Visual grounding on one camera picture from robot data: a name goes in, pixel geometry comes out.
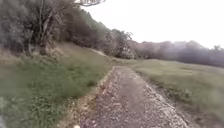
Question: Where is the grey gravel path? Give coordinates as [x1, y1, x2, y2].
[78, 65, 197, 128]

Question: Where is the row of trees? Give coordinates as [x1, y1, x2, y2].
[128, 39, 224, 68]

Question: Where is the grass slope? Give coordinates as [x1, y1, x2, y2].
[0, 41, 116, 128]

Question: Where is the grass field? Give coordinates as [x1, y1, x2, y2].
[128, 58, 224, 128]

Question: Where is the wood of trees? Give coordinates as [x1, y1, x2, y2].
[0, 0, 138, 60]

